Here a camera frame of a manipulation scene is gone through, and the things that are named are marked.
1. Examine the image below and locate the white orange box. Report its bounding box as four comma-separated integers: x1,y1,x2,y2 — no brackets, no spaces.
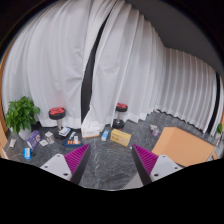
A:
81,127,100,138

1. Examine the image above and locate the blue tray with orange items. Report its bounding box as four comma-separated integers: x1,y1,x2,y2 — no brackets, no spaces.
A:
63,136,83,148

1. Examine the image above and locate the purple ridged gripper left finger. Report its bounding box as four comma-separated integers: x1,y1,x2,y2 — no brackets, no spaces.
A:
40,143,92,185

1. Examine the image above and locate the stack of booklets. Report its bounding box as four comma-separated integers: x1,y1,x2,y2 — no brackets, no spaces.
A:
59,127,71,137

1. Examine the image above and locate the orange wooden table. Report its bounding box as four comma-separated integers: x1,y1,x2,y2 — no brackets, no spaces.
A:
152,127,215,167

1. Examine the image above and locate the white curtain right panel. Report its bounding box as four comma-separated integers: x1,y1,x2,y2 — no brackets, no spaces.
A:
82,1,219,134

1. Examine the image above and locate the white curtain left panel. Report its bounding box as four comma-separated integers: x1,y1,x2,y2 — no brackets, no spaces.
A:
2,0,114,128

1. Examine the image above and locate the right red black stool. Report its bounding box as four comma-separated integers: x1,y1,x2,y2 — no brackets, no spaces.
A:
112,103,128,129

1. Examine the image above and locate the green potted plant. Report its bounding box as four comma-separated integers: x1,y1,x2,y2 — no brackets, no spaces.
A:
5,96,40,140

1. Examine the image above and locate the blue white carton far left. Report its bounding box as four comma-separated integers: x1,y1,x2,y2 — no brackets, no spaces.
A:
24,148,31,159

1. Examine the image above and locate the small jar on floor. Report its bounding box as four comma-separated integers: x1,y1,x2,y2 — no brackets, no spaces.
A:
150,125,159,136

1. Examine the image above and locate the small blue white box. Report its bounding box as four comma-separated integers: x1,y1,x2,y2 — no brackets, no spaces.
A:
101,130,109,141

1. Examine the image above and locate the purple box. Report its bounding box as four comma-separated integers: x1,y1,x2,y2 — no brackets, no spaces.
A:
26,130,41,150

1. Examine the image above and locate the white curtain panel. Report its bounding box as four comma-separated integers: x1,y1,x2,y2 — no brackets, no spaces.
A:
82,1,219,134
2,0,114,128

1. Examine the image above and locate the red black stool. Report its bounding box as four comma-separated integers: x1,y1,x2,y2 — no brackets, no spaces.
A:
112,103,128,129
48,107,66,129

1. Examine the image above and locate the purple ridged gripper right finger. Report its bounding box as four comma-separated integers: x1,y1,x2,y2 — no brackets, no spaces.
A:
131,144,184,187

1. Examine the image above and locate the small white cube box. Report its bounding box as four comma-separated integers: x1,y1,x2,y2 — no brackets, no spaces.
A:
45,131,54,144

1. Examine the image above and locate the left red black stool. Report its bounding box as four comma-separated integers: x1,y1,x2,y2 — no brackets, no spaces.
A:
48,107,66,129

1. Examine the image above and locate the yellow cardboard box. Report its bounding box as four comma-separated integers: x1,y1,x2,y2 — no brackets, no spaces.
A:
110,129,131,146

